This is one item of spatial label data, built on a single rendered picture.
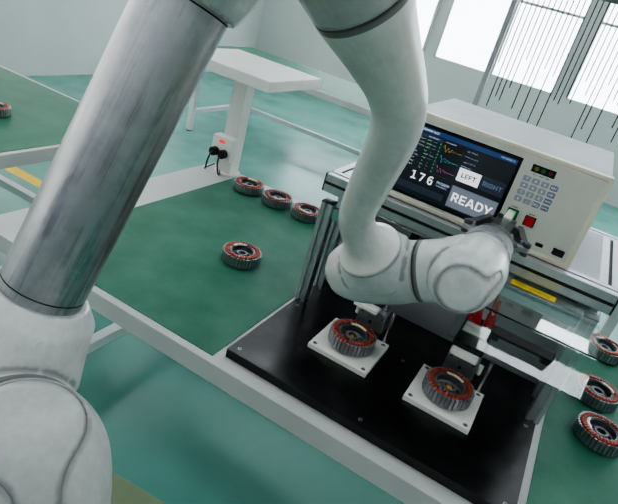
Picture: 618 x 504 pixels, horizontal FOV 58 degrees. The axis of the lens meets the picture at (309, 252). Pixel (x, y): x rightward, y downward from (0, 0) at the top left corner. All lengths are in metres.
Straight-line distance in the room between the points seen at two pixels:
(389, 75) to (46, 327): 0.46
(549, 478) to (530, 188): 0.59
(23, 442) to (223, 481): 1.47
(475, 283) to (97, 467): 0.52
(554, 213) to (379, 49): 0.77
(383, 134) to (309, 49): 7.84
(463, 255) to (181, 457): 1.43
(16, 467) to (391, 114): 0.48
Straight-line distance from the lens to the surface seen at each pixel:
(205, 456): 2.05
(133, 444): 2.06
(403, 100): 0.60
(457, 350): 1.28
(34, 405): 0.59
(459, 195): 1.27
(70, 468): 0.57
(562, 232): 1.25
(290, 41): 8.62
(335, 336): 1.28
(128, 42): 0.62
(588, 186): 1.23
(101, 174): 0.63
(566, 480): 1.33
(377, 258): 0.85
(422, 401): 1.25
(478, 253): 0.83
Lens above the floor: 1.52
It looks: 26 degrees down
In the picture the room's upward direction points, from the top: 16 degrees clockwise
